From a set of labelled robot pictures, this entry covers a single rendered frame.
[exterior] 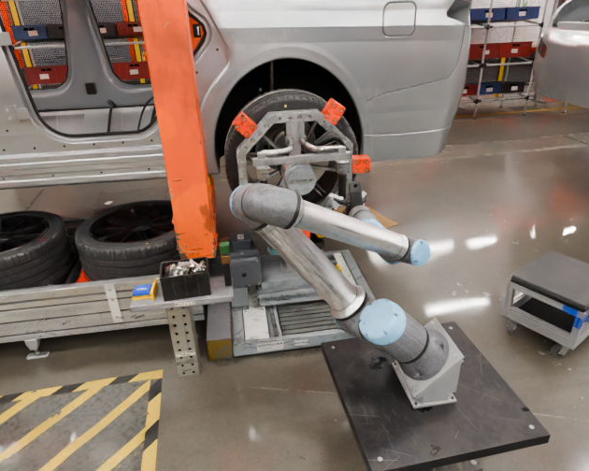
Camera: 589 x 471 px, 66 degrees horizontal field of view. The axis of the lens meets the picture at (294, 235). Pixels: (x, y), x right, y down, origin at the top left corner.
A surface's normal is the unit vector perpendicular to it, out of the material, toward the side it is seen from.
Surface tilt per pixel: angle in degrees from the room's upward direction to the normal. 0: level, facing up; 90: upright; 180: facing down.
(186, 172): 90
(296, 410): 0
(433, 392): 90
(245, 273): 90
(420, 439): 0
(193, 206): 90
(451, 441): 0
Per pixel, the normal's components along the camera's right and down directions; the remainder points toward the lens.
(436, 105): 0.24, 0.44
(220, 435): -0.03, -0.89
